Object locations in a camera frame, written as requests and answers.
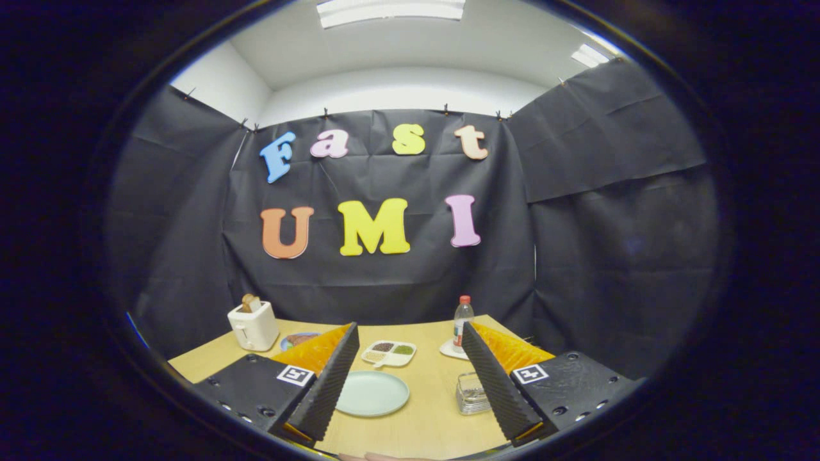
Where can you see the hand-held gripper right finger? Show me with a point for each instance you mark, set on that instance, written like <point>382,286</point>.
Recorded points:
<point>492,384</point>

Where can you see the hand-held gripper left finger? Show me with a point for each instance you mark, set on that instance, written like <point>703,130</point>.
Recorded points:
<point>328,384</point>

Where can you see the light green plate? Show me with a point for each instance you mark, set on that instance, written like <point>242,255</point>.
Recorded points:
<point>375,394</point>

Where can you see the brown meat slice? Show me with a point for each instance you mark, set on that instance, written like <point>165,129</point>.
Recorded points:
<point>301,339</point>

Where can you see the pile of yellow beans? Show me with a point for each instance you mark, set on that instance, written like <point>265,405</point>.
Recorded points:
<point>374,355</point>

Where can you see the white square coaster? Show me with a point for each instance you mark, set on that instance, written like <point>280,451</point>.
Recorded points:
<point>448,351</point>

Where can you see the blue plate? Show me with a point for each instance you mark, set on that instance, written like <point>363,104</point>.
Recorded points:
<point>285,346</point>

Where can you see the pile of brown beans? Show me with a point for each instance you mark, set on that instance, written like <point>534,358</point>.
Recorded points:
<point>383,346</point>

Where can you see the white divided tray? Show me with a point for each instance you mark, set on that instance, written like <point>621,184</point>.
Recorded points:
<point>391,358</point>

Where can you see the clear red capped water bottle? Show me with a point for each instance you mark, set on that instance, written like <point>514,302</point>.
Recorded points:
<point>462,320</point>

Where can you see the pile of green beans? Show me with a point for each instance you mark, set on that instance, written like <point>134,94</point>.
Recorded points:
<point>403,349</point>

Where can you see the white toaster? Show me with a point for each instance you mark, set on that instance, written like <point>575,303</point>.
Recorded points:
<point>255,330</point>

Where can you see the toasted bread slice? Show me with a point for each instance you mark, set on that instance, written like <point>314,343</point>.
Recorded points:
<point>250,302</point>

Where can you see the black backdrop cloth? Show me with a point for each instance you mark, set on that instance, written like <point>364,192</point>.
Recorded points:
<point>416,288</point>

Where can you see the small ceiling light panel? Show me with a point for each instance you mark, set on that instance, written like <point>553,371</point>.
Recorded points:
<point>589,56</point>

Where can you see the long ceiling light panel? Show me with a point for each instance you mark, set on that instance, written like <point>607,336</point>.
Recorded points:
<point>391,11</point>

